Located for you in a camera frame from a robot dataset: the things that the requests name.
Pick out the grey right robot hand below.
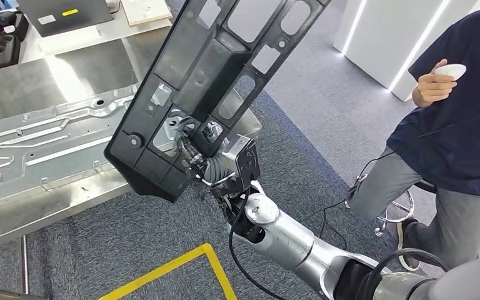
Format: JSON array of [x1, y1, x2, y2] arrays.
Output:
[[166, 115, 225, 175]]

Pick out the black plastic panel part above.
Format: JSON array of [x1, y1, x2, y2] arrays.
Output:
[[104, 0, 332, 203]]

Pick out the white handheld controller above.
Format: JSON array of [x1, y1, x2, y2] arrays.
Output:
[[433, 63, 468, 81]]

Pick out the steel workbench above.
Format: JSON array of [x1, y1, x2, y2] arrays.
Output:
[[0, 4, 264, 296]]

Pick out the yellow floor tape square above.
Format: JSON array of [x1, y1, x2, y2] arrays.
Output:
[[99, 243, 239, 300]]

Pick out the stamped sheet metal panel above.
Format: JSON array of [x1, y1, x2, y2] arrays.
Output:
[[0, 84, 141, 210]]

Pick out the grey laptop with yellow sticker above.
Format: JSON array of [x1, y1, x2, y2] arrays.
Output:
[[16, 0, 114, 38]]

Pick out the chrome stool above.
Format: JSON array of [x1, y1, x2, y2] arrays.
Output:
[[354, 174, 438, 238]]

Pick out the person's hand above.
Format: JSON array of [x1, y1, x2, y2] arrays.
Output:
[[411, 58, 458, 109]]

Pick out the person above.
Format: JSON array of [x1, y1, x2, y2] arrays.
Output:
[[344, 8, 480, 272]]

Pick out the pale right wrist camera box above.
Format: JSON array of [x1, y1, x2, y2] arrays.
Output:
[[219, 134, 261, 196]]

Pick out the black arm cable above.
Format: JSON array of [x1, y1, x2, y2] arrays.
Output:
[[228, 182, 450, 300]]

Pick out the thin black floor cable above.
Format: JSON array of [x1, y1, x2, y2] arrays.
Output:
[[297, 105, 480, 251]]

